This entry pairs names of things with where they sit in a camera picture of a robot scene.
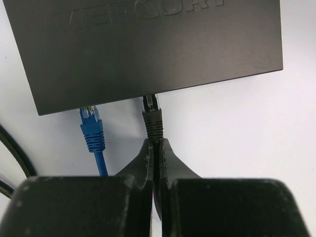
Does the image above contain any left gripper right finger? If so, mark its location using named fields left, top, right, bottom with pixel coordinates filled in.
left=158, top=139, right=309, bottom=237

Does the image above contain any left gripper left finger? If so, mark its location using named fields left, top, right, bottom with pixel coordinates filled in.
left=0, top=140, right=154, bottom=237

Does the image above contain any blue ethernet cable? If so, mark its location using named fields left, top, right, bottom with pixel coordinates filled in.
left=78, top=105, right=109, bottom=177

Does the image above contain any black ethernet cable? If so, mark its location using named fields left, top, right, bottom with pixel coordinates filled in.
left=0, top=124, right=38, bottom=198
left=142, top=94, right=165, bottom=141

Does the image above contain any black network switch box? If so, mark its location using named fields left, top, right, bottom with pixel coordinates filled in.
left=3, top=0, right=283, bottom=115

